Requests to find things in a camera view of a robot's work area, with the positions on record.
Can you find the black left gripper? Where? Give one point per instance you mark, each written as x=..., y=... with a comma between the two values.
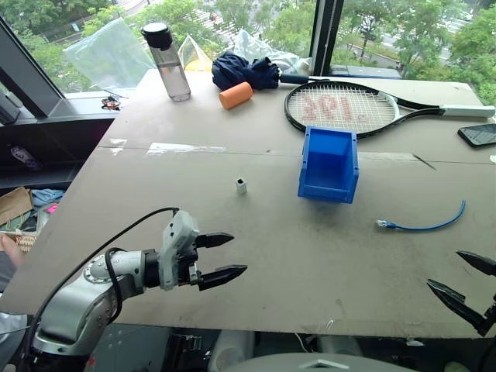
x=190, y=267

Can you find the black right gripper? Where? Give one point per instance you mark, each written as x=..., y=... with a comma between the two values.
x=492, y=314

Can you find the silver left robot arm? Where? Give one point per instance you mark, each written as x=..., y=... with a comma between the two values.
x=73, y=306

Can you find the small white connector block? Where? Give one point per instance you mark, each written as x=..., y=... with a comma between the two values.
x=241, y=187

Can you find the white rounded container under table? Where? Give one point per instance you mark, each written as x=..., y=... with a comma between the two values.
x=230, y=348

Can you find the blue plastic storage bin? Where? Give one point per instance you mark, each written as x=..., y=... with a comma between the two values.
x=329, y=182

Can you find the grey rounded robot body shape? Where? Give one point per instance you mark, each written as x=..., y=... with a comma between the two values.
x=317, y=364

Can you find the black smartphone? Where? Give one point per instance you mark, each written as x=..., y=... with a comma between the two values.
x=478, y=135

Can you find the orange foam cylinder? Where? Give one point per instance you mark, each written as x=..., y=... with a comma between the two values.
x=235, y=95

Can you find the light blue cloth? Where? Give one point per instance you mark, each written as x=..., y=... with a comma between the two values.
x=48, y=195

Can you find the navy folded umbrella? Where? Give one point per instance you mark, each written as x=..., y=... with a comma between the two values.
x=240, y=71

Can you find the small red black gadget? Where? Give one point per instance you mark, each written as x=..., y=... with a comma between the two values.
x=110, y=102

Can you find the woven wicker basket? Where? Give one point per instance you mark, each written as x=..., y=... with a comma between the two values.
x=25, y=240

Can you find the clear black-lid water bottle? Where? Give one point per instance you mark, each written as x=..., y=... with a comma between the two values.
x=172, y=66

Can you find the black white tennis racket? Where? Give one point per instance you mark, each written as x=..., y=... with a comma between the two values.
x=387, y=98

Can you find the clear bag with yellow item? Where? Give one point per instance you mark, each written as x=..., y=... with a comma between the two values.
x=193, y=58

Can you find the bystander bare limb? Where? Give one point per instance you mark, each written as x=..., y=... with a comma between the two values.
x=9, y=250

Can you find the brown paper bag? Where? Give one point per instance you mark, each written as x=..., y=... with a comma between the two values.
x=15, y=205

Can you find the crumpled clear plastic bag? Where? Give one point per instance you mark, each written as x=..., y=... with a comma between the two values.
x=259, y=48

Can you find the large clear plastic bag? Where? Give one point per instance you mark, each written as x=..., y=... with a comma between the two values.
x=108, y=54

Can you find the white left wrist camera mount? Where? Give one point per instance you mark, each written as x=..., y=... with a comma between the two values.
x=180, y=232

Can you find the black window frame post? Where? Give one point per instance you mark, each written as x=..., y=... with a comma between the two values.
x=325, y=35

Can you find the slanted black window frame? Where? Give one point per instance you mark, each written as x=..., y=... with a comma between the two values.
x=31, y=73

